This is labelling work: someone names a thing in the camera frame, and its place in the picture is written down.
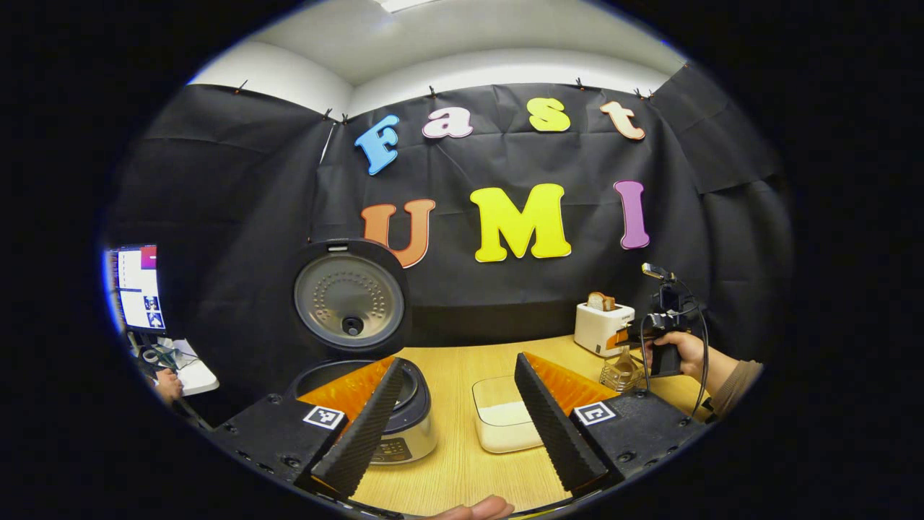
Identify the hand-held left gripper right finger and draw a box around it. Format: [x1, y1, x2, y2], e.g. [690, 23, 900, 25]
[513, 351, 708, 498]

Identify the black silver rice cooker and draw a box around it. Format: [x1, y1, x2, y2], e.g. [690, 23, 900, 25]
[284, 238, 439, 465]

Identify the white box of rice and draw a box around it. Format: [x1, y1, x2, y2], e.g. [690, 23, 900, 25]
[471, 376, 546, 454]

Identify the clear chopstick holder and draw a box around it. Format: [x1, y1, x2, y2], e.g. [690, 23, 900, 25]
[599, 348, 645, 393]

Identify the black backdrop cloth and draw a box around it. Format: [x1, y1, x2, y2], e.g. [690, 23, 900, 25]
[105, 64, 795, 427]

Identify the white toaster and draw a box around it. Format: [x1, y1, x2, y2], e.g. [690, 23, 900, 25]
[574, 302, 636, 358]

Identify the white side table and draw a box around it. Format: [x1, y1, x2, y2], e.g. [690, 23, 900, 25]
[130, 336, 219, 397]

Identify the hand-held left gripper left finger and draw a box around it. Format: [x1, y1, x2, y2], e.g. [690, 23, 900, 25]
[208, 355, 406, 501]

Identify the computer monitor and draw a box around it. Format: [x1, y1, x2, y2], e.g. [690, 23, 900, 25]
[108, 244, 167, 334]

